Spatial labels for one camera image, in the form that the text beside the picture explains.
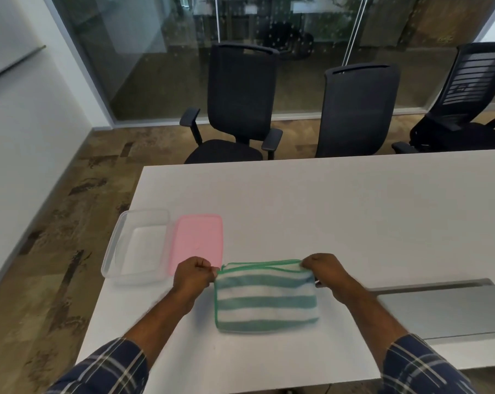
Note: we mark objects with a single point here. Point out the person's left hand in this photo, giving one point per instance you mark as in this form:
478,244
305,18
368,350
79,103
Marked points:
192,276

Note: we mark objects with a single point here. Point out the person's right hand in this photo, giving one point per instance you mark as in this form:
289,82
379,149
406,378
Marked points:
329,272

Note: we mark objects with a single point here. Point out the person's left fingers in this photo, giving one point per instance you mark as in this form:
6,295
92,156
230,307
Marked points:
208,271

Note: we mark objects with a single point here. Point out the person's right fingers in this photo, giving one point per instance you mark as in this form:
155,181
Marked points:
312,268

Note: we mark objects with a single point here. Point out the green striped towel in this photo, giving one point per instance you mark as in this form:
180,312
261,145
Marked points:
266,297

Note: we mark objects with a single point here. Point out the person's right forearm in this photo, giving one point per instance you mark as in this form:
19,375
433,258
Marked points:
389,336

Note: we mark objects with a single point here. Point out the person's left forearm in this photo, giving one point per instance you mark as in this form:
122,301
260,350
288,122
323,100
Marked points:
149,332

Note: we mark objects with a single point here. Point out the pink plastic lid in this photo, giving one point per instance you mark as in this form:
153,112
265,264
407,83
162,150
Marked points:
196,244

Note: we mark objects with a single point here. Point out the clear plastic container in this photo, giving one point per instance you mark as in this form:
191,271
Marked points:
136,246

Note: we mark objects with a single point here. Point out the black mesh office chair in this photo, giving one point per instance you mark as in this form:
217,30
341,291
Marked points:
237,104
356,112

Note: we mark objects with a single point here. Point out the black slatted-back office chair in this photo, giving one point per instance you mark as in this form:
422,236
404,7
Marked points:
463,106

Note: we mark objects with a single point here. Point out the glass partition wall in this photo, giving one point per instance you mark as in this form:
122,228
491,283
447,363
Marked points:
272,53

